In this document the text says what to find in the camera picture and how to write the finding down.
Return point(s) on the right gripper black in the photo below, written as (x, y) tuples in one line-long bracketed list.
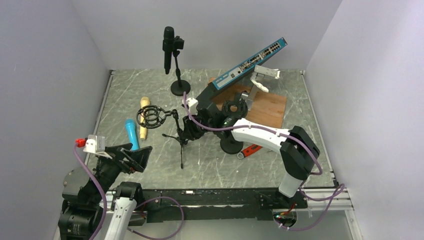
[(189, 132)]

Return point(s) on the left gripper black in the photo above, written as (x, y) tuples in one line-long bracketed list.
[(137, 159)]

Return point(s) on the blue microphone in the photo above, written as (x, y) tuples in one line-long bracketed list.
[(130, 127)]

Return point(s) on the black tripod shock mount stand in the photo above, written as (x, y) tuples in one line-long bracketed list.
[(153, 116)]

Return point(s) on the cream yellow microphone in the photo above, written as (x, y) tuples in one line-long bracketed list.
[(145, 101)]

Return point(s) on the black shock mount desk stand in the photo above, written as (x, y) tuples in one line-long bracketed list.
[(233, 111)]

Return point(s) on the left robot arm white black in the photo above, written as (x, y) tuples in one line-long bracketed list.
[(84, 205)]

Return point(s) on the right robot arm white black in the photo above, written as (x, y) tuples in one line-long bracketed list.
[(297, 150)]

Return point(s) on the black round base stand rear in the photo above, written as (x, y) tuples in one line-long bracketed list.
[(180, 86)]

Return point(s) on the black microphone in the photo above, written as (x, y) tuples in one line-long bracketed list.
[(168, 47)]

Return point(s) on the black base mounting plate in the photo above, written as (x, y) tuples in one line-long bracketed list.
[(260, 203)]

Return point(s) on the wooden board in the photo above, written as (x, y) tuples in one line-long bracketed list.
[(267, 108)]

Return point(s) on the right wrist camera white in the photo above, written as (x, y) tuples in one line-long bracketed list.
[(190, 104)]

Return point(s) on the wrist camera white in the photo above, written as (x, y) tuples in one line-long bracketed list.
[(190, 104), (93, 144)]

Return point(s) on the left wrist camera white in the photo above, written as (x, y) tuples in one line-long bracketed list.
[(93, 144)]

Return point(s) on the red handled adjustable wrench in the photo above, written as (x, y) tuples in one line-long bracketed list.
[(248, 151)]

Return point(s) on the blue network switch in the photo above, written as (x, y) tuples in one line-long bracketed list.
[(237, 73)]

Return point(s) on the white metal bracket stand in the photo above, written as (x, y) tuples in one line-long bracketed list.
[(260, 73)]

